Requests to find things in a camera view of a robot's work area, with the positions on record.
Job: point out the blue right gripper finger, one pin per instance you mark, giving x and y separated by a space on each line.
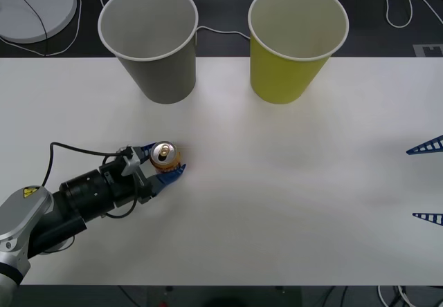
432 217
431 146

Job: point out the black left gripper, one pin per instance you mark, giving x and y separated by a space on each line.
119 191

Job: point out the orange drink can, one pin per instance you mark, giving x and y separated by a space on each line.
163 152

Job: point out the silver-grey and black left arm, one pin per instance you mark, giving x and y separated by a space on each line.
31 205

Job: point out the grey plastic bin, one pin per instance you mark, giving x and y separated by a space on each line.
166 79

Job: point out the grey marker plate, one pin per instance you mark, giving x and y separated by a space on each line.
420 50

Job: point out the yellow-green plastic bin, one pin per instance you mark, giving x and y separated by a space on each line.
280 79

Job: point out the round white disc base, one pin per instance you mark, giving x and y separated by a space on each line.
24 13

